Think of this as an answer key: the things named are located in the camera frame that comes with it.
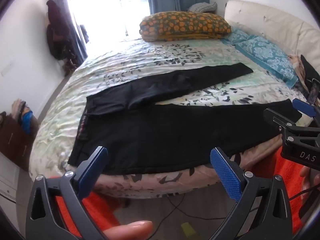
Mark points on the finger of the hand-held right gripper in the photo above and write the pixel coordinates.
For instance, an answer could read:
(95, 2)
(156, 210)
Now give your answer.
(303, 107)
(277, 118)

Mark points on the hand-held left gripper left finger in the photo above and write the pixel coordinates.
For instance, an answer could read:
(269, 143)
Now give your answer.
(94, 164)

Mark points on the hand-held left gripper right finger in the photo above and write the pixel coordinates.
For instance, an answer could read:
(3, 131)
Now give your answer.
(225, 172)

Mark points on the black pants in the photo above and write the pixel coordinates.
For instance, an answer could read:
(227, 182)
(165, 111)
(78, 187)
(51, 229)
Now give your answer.
(162, 135)

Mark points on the person's right hand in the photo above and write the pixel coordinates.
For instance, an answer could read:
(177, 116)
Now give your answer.
(305, 177)

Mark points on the person's left hand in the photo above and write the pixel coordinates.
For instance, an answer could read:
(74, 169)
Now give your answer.
(130, 230)

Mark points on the dark cloth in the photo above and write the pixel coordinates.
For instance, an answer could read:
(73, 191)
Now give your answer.
(308, 67)

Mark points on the orange rug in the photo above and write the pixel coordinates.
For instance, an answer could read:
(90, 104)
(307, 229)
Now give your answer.
(100, 212)

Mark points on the teal patterned pillow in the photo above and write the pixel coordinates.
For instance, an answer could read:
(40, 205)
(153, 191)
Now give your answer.
(265, 52)

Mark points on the yellow-green floor object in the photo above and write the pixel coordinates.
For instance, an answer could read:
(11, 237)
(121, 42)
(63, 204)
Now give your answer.
(188, 231)

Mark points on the bed with floral sheet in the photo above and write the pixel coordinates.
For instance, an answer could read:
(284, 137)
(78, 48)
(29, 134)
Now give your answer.
(75, 87)

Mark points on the blue bag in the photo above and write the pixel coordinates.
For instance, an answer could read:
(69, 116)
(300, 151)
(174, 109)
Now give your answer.
(26, 121)

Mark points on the brown cabinet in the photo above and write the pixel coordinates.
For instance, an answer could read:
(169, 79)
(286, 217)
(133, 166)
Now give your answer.
(15, 142)

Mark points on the white drawer cabinet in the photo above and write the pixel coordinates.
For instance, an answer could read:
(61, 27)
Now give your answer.
(8, 177)

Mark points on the cream padded headboard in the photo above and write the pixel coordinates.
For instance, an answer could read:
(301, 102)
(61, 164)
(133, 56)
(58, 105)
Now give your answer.
(270, 17)

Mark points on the orange floral folded quilt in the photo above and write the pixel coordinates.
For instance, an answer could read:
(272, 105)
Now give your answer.
(185, 25)

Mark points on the grey knitted cloth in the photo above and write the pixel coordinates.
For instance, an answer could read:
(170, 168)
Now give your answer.
(202, 7)

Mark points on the dark hanging clothes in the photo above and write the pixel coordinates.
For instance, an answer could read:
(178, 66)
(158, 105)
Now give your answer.
(56, 35)

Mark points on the bright window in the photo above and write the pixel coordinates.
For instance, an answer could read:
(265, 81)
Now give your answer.
(107, 12)

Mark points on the grey-blue curtain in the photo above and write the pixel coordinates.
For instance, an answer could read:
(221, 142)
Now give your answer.
(62, 2)

